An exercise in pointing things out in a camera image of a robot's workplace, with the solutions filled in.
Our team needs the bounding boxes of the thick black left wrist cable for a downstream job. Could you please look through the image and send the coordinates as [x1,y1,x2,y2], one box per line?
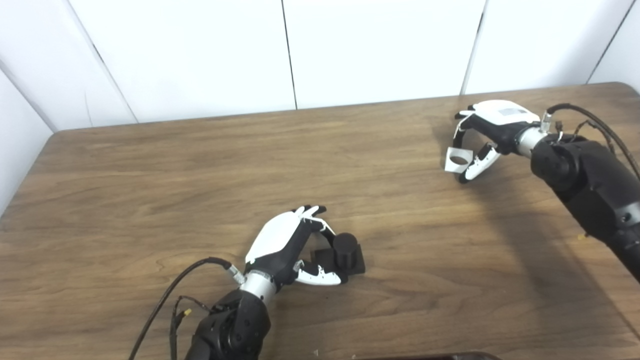
[129,257,246,360]

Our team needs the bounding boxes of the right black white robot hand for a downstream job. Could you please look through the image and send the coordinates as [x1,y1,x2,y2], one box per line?
[452,99,542,184]

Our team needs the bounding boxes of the white square piece with hole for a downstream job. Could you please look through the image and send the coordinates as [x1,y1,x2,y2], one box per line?
[444,146,475,175]

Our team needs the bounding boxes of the thin wire with yellow connector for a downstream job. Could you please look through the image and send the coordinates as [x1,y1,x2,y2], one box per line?
[169,295,213,360]

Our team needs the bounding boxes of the thick black wrist cable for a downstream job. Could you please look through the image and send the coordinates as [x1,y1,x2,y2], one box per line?
[129,257,246,360]
[540,103,640,181]

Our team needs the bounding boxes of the thick black right wrist cable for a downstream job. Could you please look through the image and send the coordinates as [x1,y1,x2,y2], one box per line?
[540,103,640,181]

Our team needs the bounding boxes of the black peg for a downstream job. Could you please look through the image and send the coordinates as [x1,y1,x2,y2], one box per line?
[310,232,366,276]

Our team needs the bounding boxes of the thin black right arm wire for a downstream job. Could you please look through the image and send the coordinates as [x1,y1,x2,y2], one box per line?
[552,120,613,151]

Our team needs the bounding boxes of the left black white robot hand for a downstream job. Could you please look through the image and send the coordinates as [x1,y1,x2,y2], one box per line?
[244,204,351,288]

